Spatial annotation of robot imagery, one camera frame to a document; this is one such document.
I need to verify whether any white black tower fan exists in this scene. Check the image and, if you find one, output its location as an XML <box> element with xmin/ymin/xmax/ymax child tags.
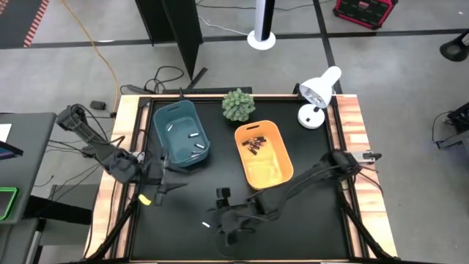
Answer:
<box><xmin>246</xmin><ymin>0</ymin><xmax>277</xmax><ymax>51</ymax></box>

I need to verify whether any yellow floor cable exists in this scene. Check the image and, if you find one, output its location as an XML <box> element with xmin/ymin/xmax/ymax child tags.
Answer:
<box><xmin>60</xmin><ymin>0</ymin><xmax>121</xmax><ymax>113</ymax></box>

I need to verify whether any grey furniture panel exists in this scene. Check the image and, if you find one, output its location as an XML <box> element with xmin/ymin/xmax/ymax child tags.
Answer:
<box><xmin>0</xmin><ymin>217</ymin><xmax>45</xmax><ymax>264</ymax></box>

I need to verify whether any red black tool box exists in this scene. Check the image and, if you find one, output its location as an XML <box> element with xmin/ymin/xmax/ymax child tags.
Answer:
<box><xmin>332</xmin><ymin>0</ymin><xmax>399</xmax><ymax>31</ymax></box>

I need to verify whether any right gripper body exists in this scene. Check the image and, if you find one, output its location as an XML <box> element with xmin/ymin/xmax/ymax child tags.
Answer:
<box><xmin>215</xmin><ymin>205</ymin><xmax>259</xmax><ymax>247</ymax></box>

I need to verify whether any green artificial plant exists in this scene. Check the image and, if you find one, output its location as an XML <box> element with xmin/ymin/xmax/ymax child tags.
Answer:
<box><xmin>221</xmin><ymin>87</ymin><xmax>256</xmax><ymax>122</ymax></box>

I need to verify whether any dark tablet computer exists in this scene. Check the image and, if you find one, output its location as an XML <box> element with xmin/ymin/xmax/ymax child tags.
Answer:
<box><xmin>0</xmin><ymin>140</ymin><xmax>24</xmax><ymax>161</ymax></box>

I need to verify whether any grey desk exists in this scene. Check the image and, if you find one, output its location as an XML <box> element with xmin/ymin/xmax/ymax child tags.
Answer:
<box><xmin>0</xmin><ymin>111</ymin><xmax>57</xmax><ymax>225</ymax></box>

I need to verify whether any white desk lamp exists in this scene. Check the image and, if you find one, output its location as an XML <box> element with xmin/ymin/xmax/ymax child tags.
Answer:
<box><xmin>297</xmin><ymin>65</ymin><xmax>343</xmax><ymax>130</ymax></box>

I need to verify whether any black round floor stand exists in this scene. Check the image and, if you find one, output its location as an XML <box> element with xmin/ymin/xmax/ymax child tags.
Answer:
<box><xmin>439</xmin><ymin>29</ymin><xmax>469</xmax><ymax>62</ymax></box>

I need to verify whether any black mat with striped edge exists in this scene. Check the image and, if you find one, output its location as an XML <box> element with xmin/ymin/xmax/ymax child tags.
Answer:
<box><xmin>0</xmin><ymin>0</ymin><xmax>51</xmax><ymax>49</ymax></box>

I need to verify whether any black equipment box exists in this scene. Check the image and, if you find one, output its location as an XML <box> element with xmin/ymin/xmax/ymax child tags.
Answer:
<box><xmin>446</xmin><ymin>101</ymin><xmax>469</xmax><ymax>133</ymax></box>

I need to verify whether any long black power strip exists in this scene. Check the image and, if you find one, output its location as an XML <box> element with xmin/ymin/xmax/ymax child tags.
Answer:
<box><xmin>161</xmin><ymin>86</ymin><xmax>254</xmax><ymax>95</ymax></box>

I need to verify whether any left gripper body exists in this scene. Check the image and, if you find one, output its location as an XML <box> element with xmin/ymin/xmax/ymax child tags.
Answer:
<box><xmin>137</xmin><ymin>160</ymin><xmax>189</xmax><ymax>195</ymax></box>

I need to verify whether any black power brick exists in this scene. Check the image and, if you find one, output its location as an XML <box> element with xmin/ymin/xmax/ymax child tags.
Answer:
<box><xmin>119</xmin><ymin>84</ymin><xmax>155</xmax><ymax>95</ymax></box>

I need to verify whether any black standing partition panel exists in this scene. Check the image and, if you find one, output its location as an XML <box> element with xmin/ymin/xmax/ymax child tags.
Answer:
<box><xmin>134</xmin><ymin>0</ymin><xmax>209</xmax><ymax>91</ymax></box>

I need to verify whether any grey equipment base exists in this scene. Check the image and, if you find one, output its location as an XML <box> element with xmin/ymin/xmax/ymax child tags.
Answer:
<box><xmin>435</xmin><ymin>128</ymin><xmax>469</xmax><ymax>151</ymax></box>

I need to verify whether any green framed tablet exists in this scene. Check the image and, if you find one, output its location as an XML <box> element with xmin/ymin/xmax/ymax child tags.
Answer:
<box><xmin>0</xmin><ymin>187</ymin><xmax>20</xmax><ymax>222</ymax></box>

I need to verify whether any blue plastic bin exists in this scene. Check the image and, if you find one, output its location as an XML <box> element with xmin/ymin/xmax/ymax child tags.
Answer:
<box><xmin>152</xmin><ymin>100</ymin><xmax>211</xmax><ymax>169</ymax></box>

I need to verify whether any black looped floor cable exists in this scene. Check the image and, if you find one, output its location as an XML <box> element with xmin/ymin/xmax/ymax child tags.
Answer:
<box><xmin>144</xmin><ymin>65</ymin><xmax>185</xmax><ymax>95</ymax></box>

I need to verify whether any black desk foot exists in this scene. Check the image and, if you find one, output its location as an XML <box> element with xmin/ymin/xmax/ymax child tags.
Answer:
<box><xmin>23</xmin><ymin>195</ymin><xmax>93</xmax><ymax>226</ymax></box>

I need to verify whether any white paper sheet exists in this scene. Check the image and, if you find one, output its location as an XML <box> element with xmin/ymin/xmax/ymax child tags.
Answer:
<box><xmin>0</xmin><ymin>123</ymin><xmax>13</xmax><ymax>144</ymax></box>

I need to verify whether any white floor cable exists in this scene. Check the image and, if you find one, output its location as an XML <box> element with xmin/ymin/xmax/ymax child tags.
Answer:
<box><xmin>197</xmin><ymin>14</ymin><xmax>251</xmax><ymax>37</ymax></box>

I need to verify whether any orange plastic bin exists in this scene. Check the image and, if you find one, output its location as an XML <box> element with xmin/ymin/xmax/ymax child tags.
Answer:
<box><xmin>234</xmin><ymin>120</ymin><xmax>295</xmax><ymax>191</ymax></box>

